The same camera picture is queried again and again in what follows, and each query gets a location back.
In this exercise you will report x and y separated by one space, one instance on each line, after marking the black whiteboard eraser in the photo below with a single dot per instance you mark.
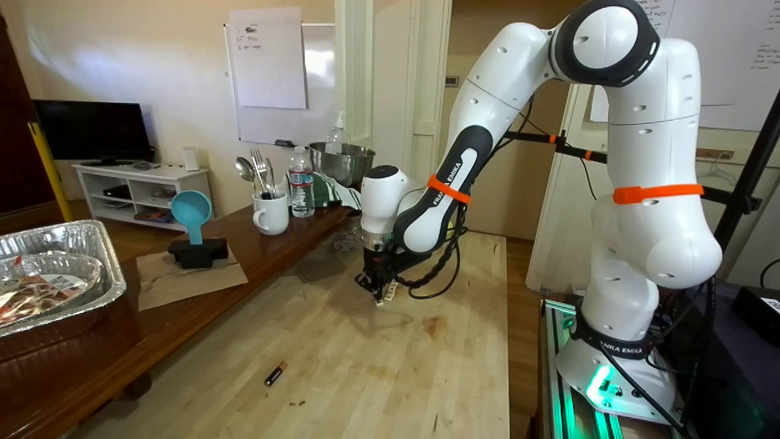
284 142

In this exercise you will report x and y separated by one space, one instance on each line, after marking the yellow pole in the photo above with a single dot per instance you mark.
49 164

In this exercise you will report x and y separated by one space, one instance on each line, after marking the blue measuring scoop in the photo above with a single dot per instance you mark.
191 210

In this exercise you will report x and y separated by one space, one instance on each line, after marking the clear pump bottle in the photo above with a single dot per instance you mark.
337 137

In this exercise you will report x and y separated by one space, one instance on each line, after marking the white paper sheet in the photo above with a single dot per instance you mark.
267 61

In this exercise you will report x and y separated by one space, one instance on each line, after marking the green and white cloth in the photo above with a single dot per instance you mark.
332 192

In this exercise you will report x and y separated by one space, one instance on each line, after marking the white letter tile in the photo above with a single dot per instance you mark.
390 291

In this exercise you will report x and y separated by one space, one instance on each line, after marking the black and copper battery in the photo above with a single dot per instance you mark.
275 374

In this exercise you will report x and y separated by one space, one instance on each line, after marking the large foil tray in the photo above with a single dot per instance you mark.
91 241

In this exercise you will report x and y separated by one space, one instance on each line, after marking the large wall whiteboard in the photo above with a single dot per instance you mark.
731 49

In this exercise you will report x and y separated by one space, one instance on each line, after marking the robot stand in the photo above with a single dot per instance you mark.
563 390

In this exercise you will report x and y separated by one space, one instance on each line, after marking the silver fork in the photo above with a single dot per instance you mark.
259 163

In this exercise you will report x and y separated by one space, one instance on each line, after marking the white mug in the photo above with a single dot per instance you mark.
274 213

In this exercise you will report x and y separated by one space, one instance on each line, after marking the black box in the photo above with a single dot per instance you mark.
758 305

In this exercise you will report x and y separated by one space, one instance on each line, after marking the white cylinder speaker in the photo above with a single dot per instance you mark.
191 158

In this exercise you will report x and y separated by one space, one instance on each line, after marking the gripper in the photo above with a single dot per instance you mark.
378 265

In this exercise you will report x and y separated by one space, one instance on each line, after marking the small foil food container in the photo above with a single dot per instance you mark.
42 286

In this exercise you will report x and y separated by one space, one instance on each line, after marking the black television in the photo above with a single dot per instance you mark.
91 129

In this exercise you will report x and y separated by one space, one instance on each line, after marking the steel mixing bowl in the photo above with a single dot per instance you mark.
342 163

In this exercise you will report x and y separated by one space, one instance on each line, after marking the white door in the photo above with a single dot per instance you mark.
560 213

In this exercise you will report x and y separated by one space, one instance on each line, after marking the white shelf unit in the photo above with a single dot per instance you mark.
143 180

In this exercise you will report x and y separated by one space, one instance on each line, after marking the silver spoon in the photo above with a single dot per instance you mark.
245 169

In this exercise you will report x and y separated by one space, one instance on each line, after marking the black block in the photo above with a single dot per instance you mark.
198 251

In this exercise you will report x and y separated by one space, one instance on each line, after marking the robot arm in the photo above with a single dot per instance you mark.
652 152

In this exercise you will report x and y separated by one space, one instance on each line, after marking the wall thermostat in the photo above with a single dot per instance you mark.
451 82

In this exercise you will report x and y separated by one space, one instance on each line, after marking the brown paper sheet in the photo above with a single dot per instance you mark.
177 281

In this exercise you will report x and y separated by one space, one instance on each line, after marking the clear water bottle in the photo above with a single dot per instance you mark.
301 186

